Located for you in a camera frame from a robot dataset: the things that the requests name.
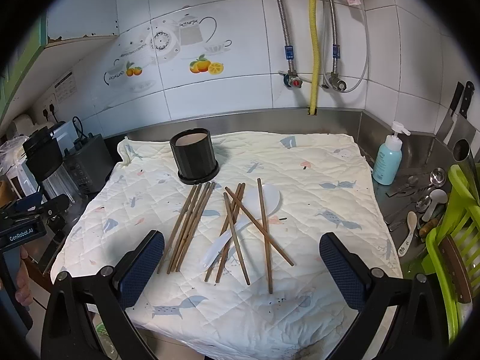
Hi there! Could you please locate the teal soap pump bottle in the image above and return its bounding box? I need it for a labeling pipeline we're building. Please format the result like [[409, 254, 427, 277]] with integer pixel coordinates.
[[373, 121, 411, 186]]

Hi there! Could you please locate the wall power socket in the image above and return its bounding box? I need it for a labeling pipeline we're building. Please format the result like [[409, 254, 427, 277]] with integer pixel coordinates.
[[41, 94, 59, 123]]

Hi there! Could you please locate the black utensil holder cup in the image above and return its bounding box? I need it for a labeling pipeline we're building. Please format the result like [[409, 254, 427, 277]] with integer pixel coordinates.
[[169, 127, 220, 185]]

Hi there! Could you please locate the green plastic dish rack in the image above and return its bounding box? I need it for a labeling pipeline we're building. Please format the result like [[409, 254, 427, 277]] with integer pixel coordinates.
[[422, 165, 479, 342]]

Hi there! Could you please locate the right braided metal hose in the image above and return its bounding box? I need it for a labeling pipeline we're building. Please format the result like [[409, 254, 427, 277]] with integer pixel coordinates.
[[324, 0, 344, 76]]

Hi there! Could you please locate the left braided metal hose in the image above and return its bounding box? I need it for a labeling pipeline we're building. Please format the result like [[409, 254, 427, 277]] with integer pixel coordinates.
[[266, 0, 296, 74]]

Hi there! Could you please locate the metal ladle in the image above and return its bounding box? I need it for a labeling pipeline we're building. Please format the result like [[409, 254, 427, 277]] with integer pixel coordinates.
[[414, 167, 447, 213]]

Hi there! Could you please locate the braided metal hose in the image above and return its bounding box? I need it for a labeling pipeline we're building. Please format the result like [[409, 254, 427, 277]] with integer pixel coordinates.
[[324, 0, 344, 76], [266, 0, 296, 74]]

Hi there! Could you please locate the white quilted fish-print cloth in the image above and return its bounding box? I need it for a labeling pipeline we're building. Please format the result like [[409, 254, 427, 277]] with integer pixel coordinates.
[[50, 132, 402, 359]]

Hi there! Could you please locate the person left hand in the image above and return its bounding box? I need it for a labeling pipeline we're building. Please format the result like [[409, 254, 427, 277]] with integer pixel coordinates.
[[16, 258, 32, 307]]

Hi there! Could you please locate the yellow gas hose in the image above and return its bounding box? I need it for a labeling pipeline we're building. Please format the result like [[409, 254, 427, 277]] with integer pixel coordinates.
[[307, 0, 322, 116]]

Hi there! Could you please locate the wooden-handled utensil in rack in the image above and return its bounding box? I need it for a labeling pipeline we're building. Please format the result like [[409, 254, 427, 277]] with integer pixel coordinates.
[[439, 235, 473, 304]]

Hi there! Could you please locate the white ceramic spoon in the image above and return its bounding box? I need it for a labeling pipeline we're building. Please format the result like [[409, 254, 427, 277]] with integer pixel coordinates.
[[397, 211, 417, 258]]

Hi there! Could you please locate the metal angle valve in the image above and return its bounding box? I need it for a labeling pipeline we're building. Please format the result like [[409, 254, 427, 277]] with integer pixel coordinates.
[[323, 72, 347, 93]]

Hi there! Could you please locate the red-handled water valve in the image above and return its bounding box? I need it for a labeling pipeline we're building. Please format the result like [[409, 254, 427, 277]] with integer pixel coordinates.
[[278, 71, 303, 89]]

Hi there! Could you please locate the white plastic rice spoon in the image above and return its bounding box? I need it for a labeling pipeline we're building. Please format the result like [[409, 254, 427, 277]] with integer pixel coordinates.
[[201, 184, 281, 269]]

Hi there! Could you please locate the cleaver knife on wall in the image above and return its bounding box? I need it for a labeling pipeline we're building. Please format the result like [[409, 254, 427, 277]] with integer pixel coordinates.
[[436, 81, 465, 141]]

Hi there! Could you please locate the black-handled kitchen knife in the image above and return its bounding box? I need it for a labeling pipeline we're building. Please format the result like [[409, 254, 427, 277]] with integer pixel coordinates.
[[448, 81, 475, 150]]

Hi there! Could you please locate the black electric appliance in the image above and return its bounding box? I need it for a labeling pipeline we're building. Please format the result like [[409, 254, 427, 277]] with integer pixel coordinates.
[[64, 116, 114, 195]]

